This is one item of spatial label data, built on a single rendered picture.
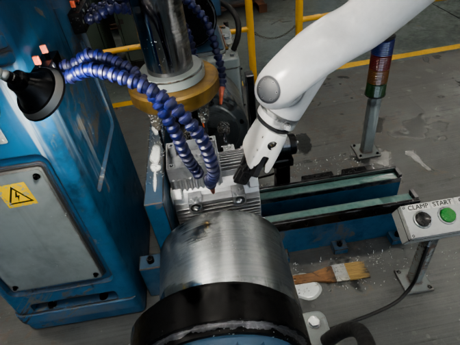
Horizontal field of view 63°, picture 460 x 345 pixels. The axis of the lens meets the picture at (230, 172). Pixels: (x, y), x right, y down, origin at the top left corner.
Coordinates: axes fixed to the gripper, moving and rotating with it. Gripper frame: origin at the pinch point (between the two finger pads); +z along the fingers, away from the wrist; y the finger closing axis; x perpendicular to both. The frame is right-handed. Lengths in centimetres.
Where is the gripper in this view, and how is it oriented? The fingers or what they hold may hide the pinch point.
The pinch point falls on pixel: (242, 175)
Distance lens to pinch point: 84.9
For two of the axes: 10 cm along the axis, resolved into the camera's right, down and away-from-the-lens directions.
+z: -4.0, 7.2, 5.6
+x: -9.1, -2.4, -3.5
